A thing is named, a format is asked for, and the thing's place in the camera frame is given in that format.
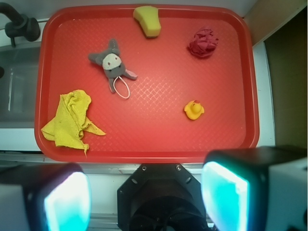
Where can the yellow sponge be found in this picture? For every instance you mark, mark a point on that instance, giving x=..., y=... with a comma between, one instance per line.
x=148, y=18

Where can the yellow rubber duck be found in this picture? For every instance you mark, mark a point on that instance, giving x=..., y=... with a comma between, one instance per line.
x=194, y=110

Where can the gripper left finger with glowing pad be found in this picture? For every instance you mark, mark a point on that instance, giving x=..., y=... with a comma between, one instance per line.
x=48, y=197

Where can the black faucet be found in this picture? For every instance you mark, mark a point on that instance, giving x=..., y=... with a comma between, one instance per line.
x=20, y=25

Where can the metal sink basin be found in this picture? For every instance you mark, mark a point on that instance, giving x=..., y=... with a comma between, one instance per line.
x=18, y=85

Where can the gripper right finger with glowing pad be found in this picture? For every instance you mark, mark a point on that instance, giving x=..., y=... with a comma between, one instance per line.
x=257, y=189

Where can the crumpled red cloth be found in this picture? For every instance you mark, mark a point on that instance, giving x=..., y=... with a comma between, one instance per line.
x=204, y=43

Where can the red plastic tray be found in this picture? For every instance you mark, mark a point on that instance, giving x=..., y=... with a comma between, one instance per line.
x=151, y=125

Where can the yellow cloth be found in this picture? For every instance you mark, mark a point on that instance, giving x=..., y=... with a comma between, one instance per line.
x=67, y=128

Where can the grey plush toy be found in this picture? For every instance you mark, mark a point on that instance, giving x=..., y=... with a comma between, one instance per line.
x=113, y=66

